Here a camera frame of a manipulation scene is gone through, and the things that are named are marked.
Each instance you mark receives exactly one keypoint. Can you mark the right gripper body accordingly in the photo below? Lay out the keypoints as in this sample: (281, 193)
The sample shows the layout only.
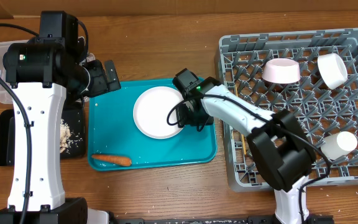
(188, 115)

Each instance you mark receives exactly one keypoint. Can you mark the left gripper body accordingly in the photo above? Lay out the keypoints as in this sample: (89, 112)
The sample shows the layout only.
(99, 82)

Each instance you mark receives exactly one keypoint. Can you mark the white round plate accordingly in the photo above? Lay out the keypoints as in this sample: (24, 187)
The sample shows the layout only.
(151, 110)

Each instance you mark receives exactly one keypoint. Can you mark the wooden chopstick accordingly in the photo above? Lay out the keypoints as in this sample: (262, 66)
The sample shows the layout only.
(244, 150)

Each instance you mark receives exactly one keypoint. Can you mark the orange carrot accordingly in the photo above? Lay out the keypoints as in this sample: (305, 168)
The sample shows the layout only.
(117, 160)

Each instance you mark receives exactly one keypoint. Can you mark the white paper cup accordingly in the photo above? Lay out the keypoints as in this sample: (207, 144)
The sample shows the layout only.
(338, 145)

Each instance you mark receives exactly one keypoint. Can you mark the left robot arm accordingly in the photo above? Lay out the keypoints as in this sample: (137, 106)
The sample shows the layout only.
(37, 194)

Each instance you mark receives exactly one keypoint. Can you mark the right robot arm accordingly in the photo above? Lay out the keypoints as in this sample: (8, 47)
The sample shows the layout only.
(280, 150)

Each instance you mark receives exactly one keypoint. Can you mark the grey dishwasher rack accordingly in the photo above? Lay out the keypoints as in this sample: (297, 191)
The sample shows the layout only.
(241, 59)

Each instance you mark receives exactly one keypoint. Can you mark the black plastic tray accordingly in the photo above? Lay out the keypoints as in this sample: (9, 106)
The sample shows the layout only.
(73, 116)

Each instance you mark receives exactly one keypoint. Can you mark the teal serving tray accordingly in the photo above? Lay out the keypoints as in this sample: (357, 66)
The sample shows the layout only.
(112, 131)

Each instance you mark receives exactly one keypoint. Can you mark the rice pile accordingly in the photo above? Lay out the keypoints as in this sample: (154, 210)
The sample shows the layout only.
(73, 142)

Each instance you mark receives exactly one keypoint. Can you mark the peanut shells pile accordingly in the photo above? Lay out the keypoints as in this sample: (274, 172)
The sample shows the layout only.
(65, 134)

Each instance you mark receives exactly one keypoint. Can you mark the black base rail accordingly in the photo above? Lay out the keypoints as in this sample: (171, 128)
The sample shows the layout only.
(260, 219)

